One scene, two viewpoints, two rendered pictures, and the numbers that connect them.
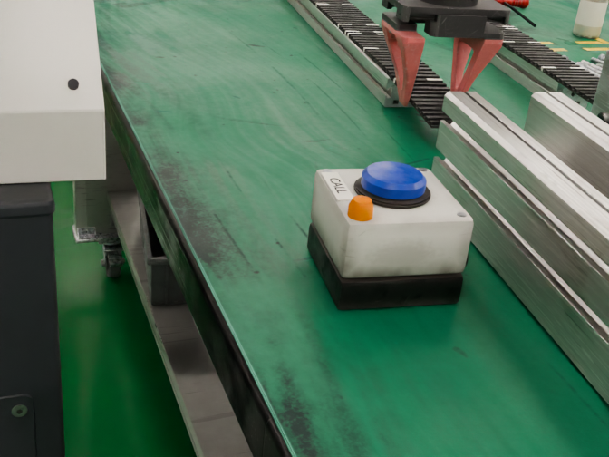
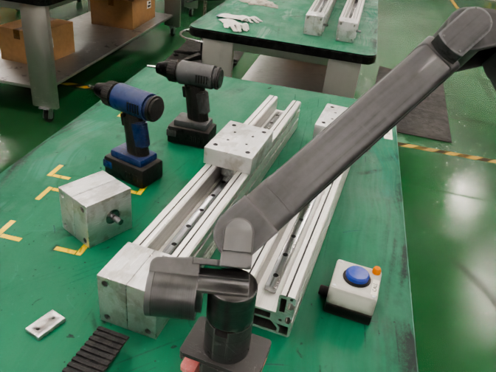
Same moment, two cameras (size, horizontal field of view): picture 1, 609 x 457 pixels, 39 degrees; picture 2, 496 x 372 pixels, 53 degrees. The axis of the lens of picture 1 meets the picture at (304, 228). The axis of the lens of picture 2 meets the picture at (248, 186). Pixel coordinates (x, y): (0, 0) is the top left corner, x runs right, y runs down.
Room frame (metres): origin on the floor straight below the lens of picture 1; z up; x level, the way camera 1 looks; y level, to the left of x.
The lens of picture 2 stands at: (1.14, 0.12, 1.39)
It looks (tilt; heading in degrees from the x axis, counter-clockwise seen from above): 31 degrees down; 212
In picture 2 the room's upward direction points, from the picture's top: 7 degrees clockwise
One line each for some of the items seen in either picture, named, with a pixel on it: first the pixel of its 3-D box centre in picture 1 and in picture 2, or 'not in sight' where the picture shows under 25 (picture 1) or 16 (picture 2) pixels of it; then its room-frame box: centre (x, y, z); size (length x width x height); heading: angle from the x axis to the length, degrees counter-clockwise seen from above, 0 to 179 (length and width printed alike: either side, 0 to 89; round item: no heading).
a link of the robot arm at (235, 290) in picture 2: not in sight; (226, 299); (0.79, -0.11, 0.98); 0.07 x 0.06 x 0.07; 123
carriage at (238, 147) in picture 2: not in sight; (239, 151); (0.30, -0.44, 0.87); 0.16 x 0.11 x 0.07; 16
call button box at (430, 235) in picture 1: (398, 232); (348, 288); (0.48, -0.06, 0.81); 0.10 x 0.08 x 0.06; 106
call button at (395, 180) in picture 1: (392, 186); (356, 276); (0.48, -0.05, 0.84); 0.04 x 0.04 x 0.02
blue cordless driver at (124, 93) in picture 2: not in sight; (122, 130); (0.44, -0.67, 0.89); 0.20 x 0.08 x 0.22; 95
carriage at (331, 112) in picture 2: not in sight; (339, 129); (0.01, -0.33, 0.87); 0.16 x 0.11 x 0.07; 16
